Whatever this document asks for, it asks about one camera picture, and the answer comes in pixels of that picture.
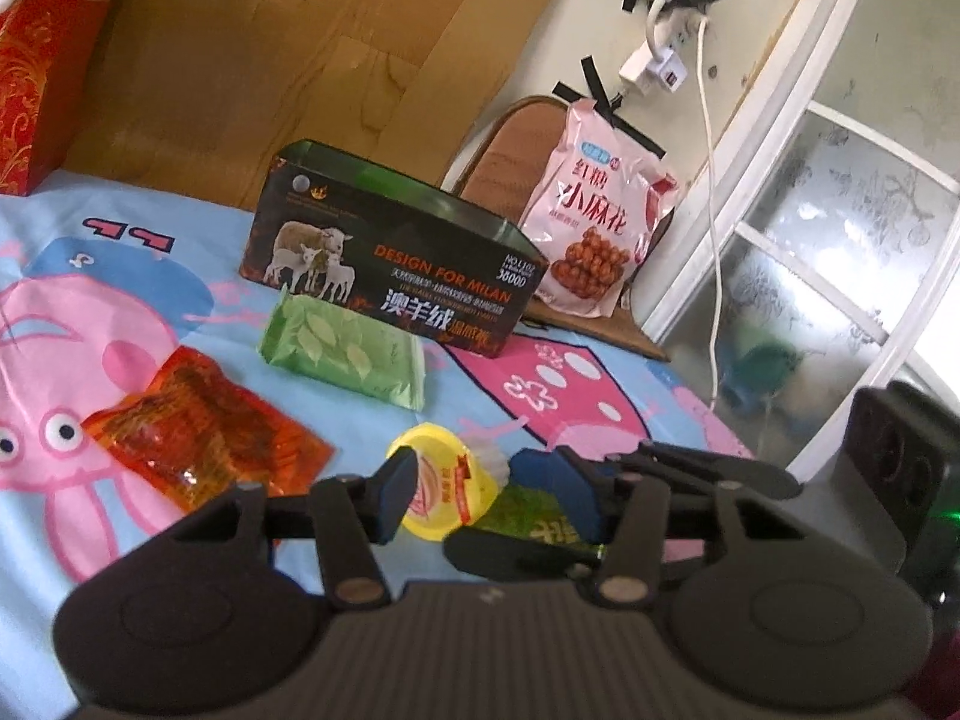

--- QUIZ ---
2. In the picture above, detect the printed cartoon blanket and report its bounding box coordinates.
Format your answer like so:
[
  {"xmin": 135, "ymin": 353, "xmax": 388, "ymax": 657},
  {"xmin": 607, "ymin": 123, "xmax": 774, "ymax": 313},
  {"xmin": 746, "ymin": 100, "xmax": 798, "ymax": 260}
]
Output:
[{"xmin": 0, "ymin": 169, "xmax": 758, "ymax": 616}]

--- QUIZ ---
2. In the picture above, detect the white power cable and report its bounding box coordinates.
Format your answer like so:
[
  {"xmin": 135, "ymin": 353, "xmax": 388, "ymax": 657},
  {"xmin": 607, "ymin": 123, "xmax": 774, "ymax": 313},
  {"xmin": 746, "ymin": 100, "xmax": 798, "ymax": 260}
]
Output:
[{"xmin": 696, "ymin": 15, "xmax": 725, "ymax": 404}]

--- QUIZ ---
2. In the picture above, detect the red translucent snack packet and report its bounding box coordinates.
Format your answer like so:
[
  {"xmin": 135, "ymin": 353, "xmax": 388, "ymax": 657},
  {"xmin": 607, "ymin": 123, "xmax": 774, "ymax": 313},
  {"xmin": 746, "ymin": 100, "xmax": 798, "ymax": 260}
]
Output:
[{"xmin": 81, "ymin": 347, "xmax": 336, "ymax": 517}]

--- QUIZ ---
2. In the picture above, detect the green printed snack packet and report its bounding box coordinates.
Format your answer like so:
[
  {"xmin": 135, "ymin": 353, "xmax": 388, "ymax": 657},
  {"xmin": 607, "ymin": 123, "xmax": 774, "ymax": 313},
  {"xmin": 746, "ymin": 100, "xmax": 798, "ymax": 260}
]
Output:
[{"xmin": 480, "ymin": 486, "xmax": 610, "ymax": 565}]

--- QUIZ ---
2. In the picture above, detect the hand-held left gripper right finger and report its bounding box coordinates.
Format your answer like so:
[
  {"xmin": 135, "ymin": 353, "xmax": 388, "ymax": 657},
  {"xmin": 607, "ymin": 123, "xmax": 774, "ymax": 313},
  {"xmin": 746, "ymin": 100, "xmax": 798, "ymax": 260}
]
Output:
[{"xmin": 514, "ymin": 446, "xmax": 782, "ymax": 608}]

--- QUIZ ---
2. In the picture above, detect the wooden headboard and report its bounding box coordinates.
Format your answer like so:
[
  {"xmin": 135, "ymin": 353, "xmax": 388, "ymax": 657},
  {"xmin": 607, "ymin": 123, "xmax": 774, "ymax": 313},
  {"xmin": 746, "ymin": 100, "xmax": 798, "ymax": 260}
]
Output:
[{"xmin": 64, "ymin": 0, "xmax": 587, "ymax": 212}]

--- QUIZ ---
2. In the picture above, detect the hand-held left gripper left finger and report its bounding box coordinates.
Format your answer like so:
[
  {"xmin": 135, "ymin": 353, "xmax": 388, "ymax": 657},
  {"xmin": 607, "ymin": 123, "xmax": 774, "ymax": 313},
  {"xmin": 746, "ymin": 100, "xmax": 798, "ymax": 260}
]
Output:
[{"xmin": 161, "ymin": 448, "xmax": 421, "ymax": 610}]

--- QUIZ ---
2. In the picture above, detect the chair with brown cushion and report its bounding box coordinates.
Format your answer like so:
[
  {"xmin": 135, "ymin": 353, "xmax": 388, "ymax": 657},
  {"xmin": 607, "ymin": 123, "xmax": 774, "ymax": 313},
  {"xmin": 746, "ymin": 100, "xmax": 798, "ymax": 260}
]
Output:
[{"xmin": 441, "ymin": 94, "xmax": 672, "ymax": 363}]

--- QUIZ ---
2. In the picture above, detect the large pink snack bag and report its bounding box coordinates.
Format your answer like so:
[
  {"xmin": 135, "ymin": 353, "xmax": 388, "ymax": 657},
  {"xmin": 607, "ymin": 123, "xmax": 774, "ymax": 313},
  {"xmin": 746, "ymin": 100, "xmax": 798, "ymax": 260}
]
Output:
[{"xmin": 521, "ymin": 97, "xmax": 681, "ymax": 320}]

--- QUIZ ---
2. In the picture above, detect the light green leaf-print packet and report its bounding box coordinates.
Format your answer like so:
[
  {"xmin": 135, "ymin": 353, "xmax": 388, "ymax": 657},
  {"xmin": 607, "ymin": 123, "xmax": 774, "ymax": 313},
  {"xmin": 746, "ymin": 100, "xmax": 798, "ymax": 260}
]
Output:
[{"xmin": 257, "ymin": 286, "xmax": 428, "ymax": 412}]

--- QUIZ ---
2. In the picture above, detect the black tape cross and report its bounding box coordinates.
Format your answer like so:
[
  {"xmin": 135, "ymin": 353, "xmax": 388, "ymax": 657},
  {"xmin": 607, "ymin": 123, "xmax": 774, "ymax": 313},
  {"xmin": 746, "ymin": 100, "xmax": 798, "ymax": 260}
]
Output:
[{"xmin": 553, "ymin": 56, "xmax": 667, "ymax": 160}]

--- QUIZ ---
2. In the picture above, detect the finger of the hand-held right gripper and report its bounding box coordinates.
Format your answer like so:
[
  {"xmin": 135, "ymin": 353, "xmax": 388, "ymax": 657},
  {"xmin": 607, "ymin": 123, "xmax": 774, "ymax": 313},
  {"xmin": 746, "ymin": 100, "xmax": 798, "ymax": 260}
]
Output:
[
  {"xmin": 444, "ymin": 525, "xmax": 625, "ymax": 584},
  {"xmin": 610, "ymin": 441, "xmax": 801, "ymax": 501}
]

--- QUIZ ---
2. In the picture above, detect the white plug adapter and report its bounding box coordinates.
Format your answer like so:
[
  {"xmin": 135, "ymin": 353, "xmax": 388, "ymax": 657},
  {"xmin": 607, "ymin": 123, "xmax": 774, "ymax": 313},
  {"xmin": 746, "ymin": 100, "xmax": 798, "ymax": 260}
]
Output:
[{"xmin": 617, "ymin": 43, "xmax": 689, "ymax": 96}]

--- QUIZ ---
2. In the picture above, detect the white framed glass door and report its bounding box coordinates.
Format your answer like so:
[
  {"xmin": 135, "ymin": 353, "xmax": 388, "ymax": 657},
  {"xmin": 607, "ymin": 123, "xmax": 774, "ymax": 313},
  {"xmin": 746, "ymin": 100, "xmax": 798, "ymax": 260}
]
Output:
[{"xmin": 643, "ymin": 0, "xmax": 960, "ymax": 482}]

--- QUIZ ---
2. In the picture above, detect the white jelly cup yellow lid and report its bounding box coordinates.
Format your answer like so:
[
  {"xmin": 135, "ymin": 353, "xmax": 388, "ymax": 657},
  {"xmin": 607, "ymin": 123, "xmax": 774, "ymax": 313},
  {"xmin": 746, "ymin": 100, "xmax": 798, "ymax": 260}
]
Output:
[{"xmin": 385, "ymin": 424, "xmax": 512, "ymax": 546}]

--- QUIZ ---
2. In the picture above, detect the black box with sheep print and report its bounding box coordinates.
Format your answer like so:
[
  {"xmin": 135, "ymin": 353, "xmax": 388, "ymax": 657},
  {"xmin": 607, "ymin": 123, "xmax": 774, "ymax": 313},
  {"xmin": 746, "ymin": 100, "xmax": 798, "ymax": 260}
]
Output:
[{"xmin": 241, "ymin": 139, "xmax": 544, "ymax": 359}]

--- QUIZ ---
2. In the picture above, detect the red gift bag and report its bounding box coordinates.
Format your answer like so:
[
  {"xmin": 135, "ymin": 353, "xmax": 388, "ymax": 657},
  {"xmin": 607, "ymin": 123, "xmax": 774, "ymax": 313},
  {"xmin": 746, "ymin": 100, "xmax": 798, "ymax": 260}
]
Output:
[{"xmin": 0, "ymin": 0, "xmax": 130, "ymax": 197}]

